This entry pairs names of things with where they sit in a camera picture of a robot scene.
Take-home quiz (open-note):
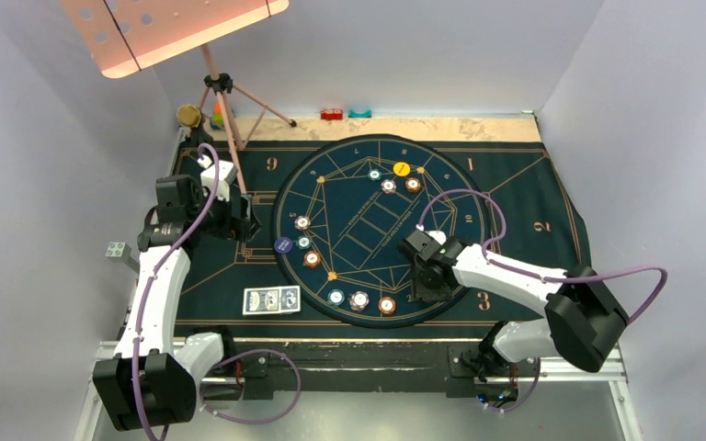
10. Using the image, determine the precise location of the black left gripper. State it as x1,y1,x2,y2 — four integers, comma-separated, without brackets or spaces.
186,183,259,242

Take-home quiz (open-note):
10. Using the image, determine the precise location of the orange chip stack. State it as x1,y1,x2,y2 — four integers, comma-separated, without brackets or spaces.
378,297,396,315

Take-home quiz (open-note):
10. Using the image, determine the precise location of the green blue poker chip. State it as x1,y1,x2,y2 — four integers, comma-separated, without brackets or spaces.
296,235,313,250
368,169,382,182

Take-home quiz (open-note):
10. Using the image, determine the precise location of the orange poker chip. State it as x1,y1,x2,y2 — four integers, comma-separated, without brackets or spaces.
404,177,422,193
303,251,322,268

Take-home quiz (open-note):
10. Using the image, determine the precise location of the blue playing card deck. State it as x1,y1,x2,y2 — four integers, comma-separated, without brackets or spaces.
242,286,302,316

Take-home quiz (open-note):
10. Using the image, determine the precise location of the green blue chip stack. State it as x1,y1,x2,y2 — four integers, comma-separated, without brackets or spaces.
326,288,346,307

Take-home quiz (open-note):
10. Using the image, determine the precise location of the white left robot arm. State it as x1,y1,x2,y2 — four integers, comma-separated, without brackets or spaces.
92,170,260,432

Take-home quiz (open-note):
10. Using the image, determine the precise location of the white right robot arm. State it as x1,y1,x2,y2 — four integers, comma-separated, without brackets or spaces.
397,230,630,380

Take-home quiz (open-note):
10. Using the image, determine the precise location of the purple small blind button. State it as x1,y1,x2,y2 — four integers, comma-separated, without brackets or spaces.
273,236,294,254

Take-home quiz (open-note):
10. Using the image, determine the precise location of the dark green rectangular poker mat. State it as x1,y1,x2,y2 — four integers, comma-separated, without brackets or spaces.
175,141,590,339

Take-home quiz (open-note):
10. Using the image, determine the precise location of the colourful stacking toy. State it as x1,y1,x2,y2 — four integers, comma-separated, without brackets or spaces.
210,102,225,130

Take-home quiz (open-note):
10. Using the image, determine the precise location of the round blue poker mat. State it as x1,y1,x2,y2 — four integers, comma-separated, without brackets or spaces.
271,135,490,329

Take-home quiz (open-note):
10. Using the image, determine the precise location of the yellow big blind button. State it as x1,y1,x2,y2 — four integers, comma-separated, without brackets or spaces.
393,162,412,177

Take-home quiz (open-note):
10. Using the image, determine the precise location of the brass round knob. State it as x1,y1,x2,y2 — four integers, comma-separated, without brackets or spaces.
176,104,204,129

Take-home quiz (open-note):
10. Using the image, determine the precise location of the grey lego block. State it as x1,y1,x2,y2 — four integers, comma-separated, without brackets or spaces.
105,242,131,260

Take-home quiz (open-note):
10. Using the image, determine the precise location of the red toy block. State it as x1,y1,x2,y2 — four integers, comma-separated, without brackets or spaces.
320,108,345,120

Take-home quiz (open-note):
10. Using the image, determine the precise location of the teal toy block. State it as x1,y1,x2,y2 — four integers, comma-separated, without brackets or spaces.
347,109,372,119

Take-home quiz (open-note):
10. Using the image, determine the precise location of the pink music stand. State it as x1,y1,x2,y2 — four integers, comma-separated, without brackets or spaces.
59,0,297,166

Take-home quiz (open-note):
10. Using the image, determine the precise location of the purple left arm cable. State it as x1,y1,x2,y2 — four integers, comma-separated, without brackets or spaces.
130,141,302,441

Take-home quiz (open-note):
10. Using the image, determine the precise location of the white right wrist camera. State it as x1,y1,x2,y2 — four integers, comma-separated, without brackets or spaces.
416,225,447,243

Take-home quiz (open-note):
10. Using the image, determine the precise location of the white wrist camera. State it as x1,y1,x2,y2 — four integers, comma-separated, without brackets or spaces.
197,155,238,202
416,225,447,243

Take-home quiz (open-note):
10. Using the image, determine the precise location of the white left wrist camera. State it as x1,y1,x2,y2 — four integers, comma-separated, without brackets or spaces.
197,155,238,202

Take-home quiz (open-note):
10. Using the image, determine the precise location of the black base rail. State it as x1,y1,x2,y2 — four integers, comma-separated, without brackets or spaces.
202,338,540,401

